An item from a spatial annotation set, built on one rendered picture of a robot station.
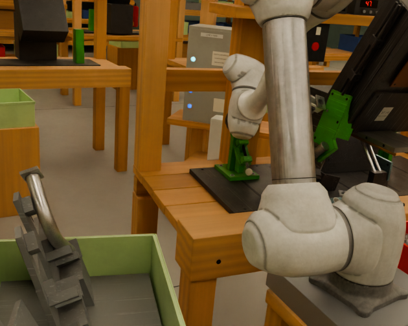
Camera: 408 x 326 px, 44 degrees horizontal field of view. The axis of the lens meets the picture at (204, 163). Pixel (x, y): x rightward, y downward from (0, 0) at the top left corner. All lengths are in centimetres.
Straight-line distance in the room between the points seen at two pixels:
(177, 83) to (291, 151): 101
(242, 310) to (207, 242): 130
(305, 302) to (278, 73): 55
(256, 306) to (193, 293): 125
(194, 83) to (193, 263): 84
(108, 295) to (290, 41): 76
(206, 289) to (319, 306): 47
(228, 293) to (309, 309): 165
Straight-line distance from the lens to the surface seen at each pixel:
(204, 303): 165
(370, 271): 125
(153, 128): 199
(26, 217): 115
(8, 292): 139
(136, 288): 137
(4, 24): 845
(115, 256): 140
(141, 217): 212
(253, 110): 163
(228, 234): 155
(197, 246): 152
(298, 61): 118
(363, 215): 120
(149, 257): 141
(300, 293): 130
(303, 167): 114
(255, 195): 186
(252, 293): 294
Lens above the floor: 161
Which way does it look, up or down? 20 degrees down
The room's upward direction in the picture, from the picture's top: 5 degrees clockwise
